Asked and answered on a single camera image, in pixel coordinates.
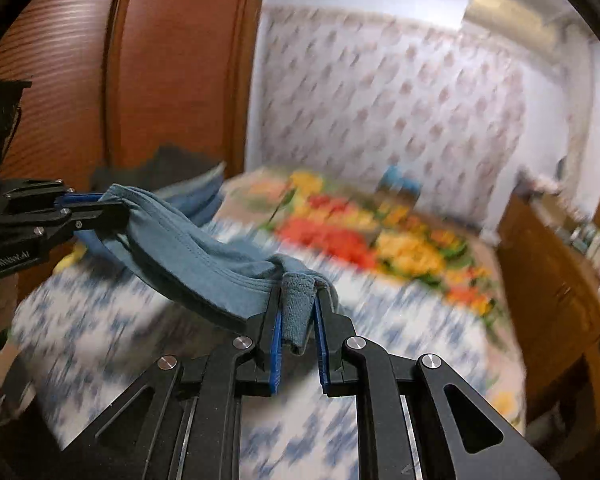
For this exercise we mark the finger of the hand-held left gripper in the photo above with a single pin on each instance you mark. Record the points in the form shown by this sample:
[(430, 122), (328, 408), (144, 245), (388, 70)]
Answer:
[(100, 220), (87, 198)]

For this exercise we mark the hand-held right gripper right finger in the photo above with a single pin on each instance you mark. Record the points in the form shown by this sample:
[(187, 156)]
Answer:
[(322, 355)]

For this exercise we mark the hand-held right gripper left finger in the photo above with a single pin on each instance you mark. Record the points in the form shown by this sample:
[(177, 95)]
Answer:
[(276, 355)]

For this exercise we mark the teal blue shirt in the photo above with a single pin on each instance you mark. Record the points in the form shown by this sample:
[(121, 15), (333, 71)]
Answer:
[(205, 270)]

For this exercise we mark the grey folded pants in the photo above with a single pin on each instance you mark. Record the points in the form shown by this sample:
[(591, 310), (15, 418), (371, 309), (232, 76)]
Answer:
[(200, 180)]

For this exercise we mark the yellow plush toy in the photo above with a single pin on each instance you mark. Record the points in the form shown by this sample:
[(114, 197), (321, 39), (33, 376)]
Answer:
[(71, 260)]

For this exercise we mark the blue floral bed sheet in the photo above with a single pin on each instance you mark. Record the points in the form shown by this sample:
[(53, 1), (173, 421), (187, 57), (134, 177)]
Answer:
[(130, 340)]

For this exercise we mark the colourful floral blanket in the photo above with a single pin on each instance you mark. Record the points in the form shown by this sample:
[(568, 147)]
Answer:
[(395, 240)]

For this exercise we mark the wooden slatted wardrobe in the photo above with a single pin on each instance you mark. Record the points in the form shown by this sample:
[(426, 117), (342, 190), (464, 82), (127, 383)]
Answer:
[(180, 60)]

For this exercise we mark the cardboard box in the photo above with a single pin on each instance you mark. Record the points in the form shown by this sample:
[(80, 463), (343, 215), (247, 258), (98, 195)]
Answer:
[(400, 192)]

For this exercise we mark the wooden cabinet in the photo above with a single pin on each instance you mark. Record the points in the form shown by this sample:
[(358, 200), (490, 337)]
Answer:
[(555, 300)]

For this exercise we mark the circle patterned curtain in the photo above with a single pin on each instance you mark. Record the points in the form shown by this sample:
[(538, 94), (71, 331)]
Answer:
[(380, 110)]

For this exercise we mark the beige window curtain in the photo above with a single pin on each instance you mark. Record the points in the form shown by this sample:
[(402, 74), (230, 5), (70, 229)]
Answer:
[(577, 100)]

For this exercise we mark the white air conditioner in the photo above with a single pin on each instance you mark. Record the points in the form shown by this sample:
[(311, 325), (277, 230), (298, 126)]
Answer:
[(510, 12)]

